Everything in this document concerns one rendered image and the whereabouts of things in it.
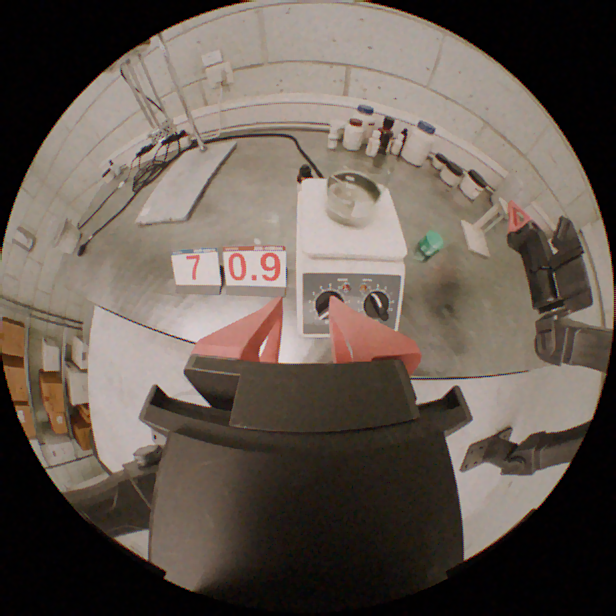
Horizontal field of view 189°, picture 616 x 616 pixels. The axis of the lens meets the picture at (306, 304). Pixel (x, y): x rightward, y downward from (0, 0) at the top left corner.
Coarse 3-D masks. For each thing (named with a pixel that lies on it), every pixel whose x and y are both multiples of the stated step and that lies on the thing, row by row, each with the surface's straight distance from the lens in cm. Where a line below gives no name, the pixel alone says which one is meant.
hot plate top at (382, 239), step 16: (304, 192) 24; (320, 192) 25; (304, 208) 22; (320, 208) 23; (384, 208) 25; (304, 224) 21; (320, 224) 21; (384, 224) 23; (304, 240) 20; (320, 240) 20; (336, 240) 20; (352, 240) 20; (368, 240) 21; (384, 240) 22; (400, 240) 23; (320, 256) 19; (336, 256) 20; (352, 256) 20; (368, 256) 20; (384, 256) 21; (400, 256) 22
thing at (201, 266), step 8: (176, 256) 33; (184, 256) 32; (192, 256) 31; (200, 256) 30; (208, 256) 29; (176, 264) 33; (184, 264) 32; (192, 264) 31; (200, 264) 30; (208, 264) 29; (216, 264) 29; (176, 272) 34; (184, 272) 32; (192, 272) 31; (200, 272) 31; (208, 272) 30; (216, 272) 29; (184, 280) 33; (192, 280) 32; (200, 280) 31; (208, 280) 30; (216, 280) 29
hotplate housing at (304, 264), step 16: (304, 256) 21; (304, 272) 20; (320, 272) 20; (336, 272) 21; (352, 272) 21; (368, 272) 22; (384, 272) 22; (400, 272) 23; (400, 288) 24; (400, 304) 25; (304, 336) 23; (320, 336) 23
